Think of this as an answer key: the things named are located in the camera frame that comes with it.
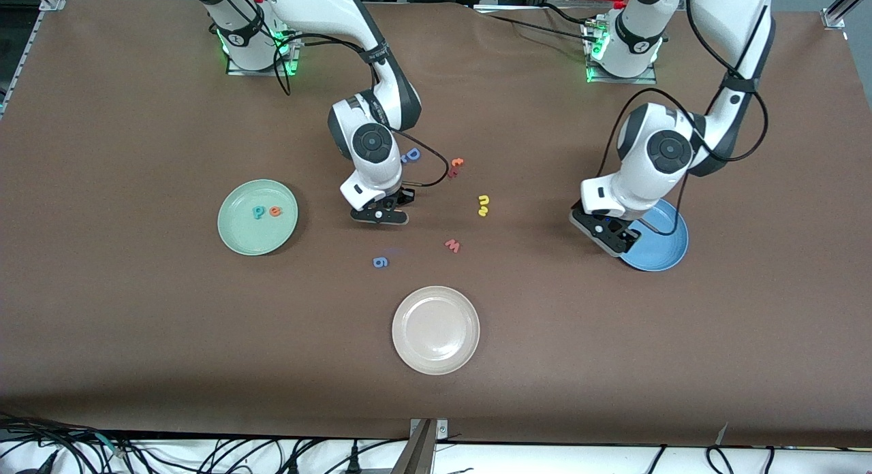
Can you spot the teal foam letter d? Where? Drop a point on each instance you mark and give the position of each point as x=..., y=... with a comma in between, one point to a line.
x=255, y=214

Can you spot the small metal bracket plate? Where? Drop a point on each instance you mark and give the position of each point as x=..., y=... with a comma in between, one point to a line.
x=441, y=430

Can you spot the blue foam letter D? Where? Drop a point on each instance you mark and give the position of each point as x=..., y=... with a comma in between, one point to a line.
x=417, y=154

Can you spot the blue plate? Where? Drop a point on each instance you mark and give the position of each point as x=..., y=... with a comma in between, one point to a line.
x=664, y=246

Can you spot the pink foam letter w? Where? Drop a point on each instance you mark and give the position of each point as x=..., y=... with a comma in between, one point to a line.
x=452, y=246

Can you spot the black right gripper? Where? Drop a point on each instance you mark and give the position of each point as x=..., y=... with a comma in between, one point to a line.
x=405, y=195

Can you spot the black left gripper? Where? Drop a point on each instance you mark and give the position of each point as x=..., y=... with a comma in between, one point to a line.
x=629, y=240

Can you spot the white paper tag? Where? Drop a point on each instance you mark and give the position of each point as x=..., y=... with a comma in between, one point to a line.
x=722, y=433

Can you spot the blue foam letter g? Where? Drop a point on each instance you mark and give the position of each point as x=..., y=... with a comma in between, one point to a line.
x=383, y=264

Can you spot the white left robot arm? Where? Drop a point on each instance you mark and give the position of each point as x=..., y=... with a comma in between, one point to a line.
x=729, y=18

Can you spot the aluminium profile bar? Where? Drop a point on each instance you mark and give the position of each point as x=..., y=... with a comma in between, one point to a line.
x=417, y=455

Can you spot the beige plate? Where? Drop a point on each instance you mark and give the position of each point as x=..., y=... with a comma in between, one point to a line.
x=436, y=331

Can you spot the brown table mat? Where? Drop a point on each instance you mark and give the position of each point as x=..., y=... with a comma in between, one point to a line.
x=136, y=324

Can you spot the pale green plate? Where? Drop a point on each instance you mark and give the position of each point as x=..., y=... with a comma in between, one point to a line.
x=257, y=235

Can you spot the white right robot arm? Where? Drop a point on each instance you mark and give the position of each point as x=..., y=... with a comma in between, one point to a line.
x=306, y=4

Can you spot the black power plug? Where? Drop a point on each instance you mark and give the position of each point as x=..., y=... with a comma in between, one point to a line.
x=354, y=458

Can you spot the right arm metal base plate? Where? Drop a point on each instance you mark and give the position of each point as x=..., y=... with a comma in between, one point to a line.
x=294, y=62

